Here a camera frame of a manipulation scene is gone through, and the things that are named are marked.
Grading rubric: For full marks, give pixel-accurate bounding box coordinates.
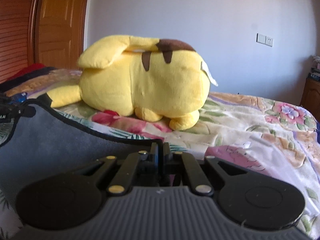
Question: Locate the clutter pile on cabinet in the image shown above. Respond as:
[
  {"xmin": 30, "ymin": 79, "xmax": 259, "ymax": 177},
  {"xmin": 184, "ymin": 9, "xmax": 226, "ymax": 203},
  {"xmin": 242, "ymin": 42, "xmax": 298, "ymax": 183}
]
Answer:
[{"xmin": 308, "ymin": 55, "xmax": 320, "ymax": 82}]

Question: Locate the blue plastic cup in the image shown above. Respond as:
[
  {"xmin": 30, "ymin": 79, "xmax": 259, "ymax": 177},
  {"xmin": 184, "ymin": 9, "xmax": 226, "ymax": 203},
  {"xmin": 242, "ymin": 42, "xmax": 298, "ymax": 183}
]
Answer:
[{"xmin": 11, "ymin": 92, "xmax": 28, "ymax": 102}]

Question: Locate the wooden side cabinet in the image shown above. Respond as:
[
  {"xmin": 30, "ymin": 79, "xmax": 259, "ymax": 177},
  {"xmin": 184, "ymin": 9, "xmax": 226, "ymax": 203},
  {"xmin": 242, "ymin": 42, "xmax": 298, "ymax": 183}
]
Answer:
[{"xmin": 300, "ymin": 78, "xmax": 320, "ymax": 119}]

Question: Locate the white wall switch socket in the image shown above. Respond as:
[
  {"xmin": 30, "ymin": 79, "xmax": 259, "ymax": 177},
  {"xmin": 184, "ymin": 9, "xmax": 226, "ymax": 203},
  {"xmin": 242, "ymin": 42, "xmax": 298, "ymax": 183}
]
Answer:
[{"xmin": 256, "ymin": 33, "xmax": 274, "ymax": 47}]

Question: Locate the red and dark blanket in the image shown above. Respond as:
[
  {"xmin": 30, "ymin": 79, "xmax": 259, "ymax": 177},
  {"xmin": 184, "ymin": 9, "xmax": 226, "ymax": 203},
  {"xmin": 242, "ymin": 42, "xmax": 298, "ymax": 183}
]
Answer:
[{"xmin": 1, "ymin": 63, "xmax": 57, "ymax": 93}]

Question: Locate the yellow Pikachu plush toy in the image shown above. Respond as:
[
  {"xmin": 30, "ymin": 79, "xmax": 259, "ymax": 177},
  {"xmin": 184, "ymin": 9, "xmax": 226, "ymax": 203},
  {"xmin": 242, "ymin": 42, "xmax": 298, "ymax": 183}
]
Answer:
[{"xmin": 39, "ymin": 35, "xmax": 216, "ymax": 131}]

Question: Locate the purple and grey towel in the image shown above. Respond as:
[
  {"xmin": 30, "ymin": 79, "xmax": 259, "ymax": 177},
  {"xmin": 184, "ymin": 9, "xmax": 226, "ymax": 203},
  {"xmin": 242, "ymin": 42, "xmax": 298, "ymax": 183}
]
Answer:
[{"xmin": 1, "ymin": 100, "xmax": 163, "ymax": 207}]

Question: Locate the wooden wardrobe door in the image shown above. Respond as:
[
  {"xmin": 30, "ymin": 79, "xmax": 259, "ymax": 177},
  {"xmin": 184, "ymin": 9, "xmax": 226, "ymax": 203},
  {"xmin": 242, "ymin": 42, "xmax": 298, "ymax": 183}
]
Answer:
[{"xmin": 1, "ymin": 0, "xmax": 87, "ymax": 82}]

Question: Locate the floral bed blanket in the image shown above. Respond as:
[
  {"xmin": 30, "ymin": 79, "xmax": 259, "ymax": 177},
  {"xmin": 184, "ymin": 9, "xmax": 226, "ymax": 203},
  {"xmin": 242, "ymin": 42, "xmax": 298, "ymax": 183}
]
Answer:
[{"xmin": 0, "ymin": 68, "xmax": 320, "ymax": 240}]

